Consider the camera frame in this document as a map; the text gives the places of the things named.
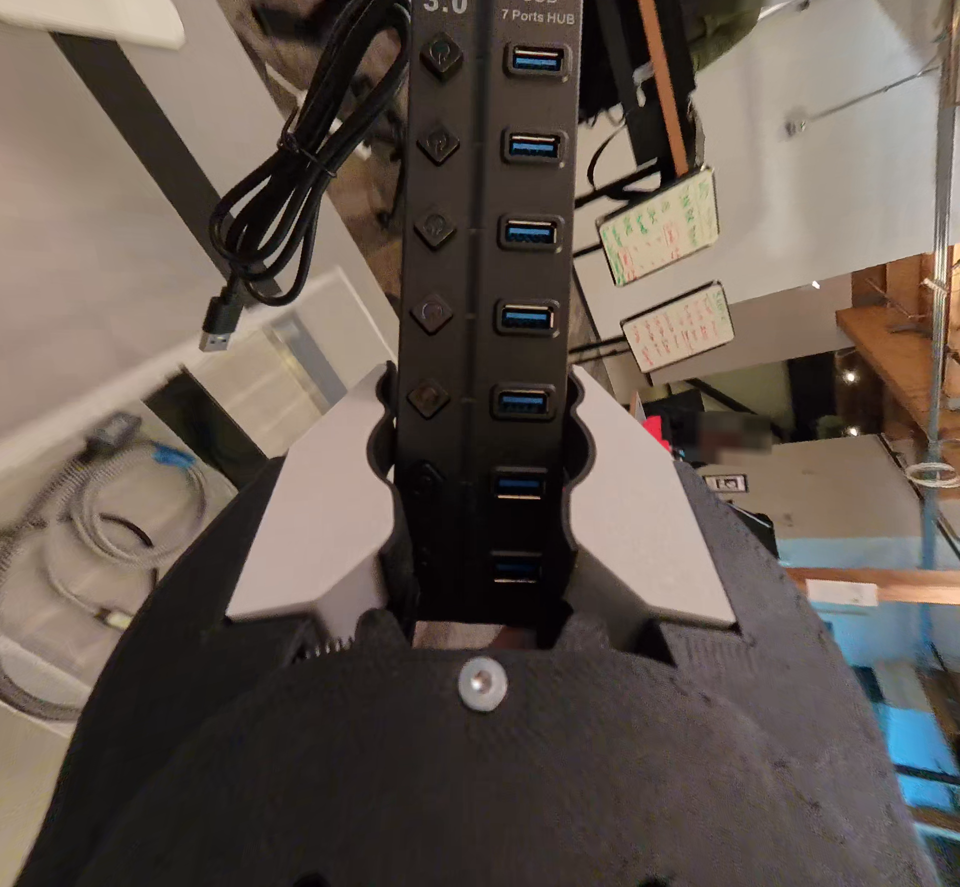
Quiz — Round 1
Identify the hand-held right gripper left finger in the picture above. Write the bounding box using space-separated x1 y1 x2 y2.
225 360 421 652

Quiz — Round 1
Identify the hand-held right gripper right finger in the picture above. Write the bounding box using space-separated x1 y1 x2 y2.
564 365 738 654

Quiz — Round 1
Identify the black seven-port USB hub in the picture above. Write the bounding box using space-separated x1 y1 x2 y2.
393 0 585 622

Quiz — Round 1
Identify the whiteboard with red writing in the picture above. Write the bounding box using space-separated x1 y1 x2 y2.
621 281 736 374

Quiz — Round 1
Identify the wooden beam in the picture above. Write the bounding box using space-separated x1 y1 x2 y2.
780 568 960 608

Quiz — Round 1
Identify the whiteboard with green writing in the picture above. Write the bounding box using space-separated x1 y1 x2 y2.
597 167 721 288

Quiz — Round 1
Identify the metal conduit pole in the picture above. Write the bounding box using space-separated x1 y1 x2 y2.
928 0 960 573

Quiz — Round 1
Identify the grey coiled cable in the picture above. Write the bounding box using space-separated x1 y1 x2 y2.
41 444 211 629

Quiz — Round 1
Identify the clear bin with cables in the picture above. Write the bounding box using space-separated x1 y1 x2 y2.
0 266 397 738

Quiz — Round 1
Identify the black bundled hub cable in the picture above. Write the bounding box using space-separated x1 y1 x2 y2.
198 0 511 356

